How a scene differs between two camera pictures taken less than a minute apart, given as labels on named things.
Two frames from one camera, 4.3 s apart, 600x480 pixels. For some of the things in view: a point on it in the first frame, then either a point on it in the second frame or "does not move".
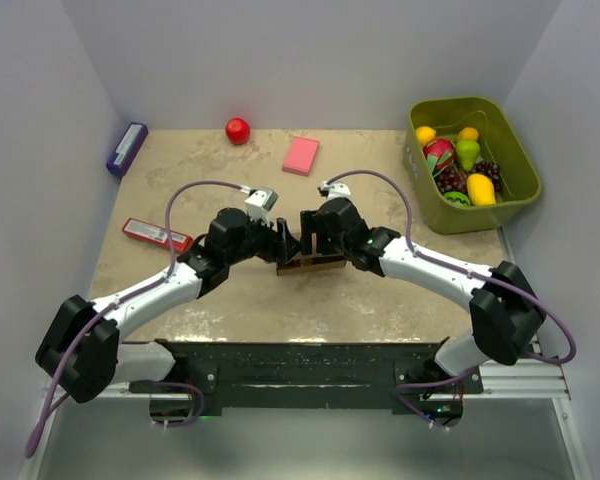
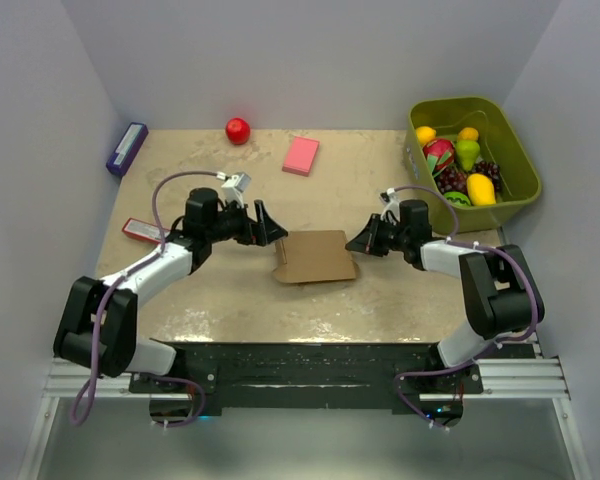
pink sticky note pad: x=300 y=157 does not move
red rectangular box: x=156 y=233 does not move
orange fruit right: x=468 y=133 does not move
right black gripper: x=310 y=220 to x=364 y=242
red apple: x=238 y=130 does not move
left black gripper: x=280 y=245 to x=267 y=229
